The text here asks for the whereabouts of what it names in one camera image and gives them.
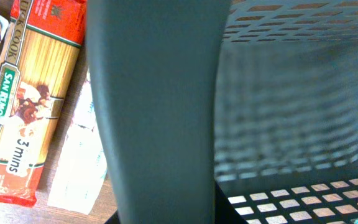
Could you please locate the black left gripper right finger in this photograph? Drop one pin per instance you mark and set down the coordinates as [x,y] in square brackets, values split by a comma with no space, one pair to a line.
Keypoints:
[224,212]

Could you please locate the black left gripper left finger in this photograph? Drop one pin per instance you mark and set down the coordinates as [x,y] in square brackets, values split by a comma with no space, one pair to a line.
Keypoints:
[114,219]

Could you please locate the grey plastic shopping basket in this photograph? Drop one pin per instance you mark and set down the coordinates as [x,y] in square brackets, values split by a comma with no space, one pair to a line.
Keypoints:
[260,96]

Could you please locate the white Kleenex tissue multipack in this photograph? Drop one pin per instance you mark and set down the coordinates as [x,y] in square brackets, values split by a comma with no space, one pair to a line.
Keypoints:
[82,164]

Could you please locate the San Remo spaghetti packet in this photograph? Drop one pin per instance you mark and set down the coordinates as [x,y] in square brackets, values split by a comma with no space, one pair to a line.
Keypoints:
[37,61]

